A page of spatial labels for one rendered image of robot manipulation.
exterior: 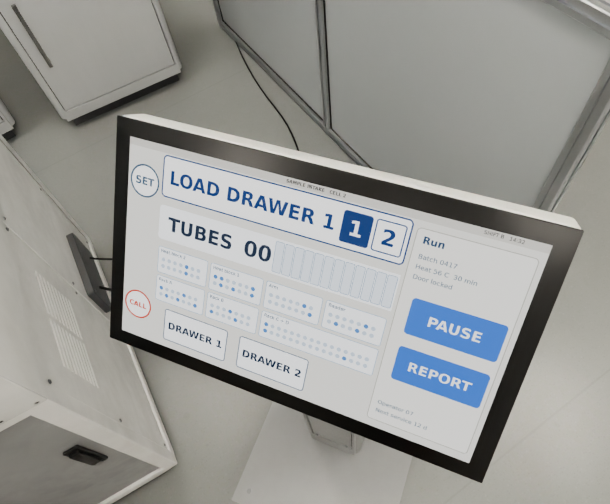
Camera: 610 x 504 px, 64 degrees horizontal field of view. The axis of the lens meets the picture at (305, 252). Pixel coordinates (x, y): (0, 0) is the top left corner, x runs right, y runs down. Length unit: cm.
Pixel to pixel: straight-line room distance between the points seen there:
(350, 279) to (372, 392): 14
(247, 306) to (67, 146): 205
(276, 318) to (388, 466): 103
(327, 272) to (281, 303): 7
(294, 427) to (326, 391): 98
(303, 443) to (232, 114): 150
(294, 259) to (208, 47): 233
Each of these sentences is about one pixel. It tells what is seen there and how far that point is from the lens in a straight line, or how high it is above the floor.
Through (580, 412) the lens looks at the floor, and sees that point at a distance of 178.
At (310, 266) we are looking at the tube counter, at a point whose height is 111.
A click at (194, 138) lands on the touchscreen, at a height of 120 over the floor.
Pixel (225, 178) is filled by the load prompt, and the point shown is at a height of 117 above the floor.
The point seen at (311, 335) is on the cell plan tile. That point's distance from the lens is 59.
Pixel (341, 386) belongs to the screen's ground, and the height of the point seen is 101.
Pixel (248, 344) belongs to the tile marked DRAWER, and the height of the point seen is 102.
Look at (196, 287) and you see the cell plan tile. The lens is 63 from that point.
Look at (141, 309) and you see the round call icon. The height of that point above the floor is 101.
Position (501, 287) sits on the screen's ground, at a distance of 53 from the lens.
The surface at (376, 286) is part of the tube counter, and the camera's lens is 54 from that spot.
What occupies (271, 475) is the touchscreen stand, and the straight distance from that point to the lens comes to 159.
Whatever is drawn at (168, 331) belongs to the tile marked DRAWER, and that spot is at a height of 100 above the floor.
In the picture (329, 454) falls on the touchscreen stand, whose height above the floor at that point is 4.
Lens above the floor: 159
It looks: 58 degrees down
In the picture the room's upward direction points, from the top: 10 degrees counter-clockwise
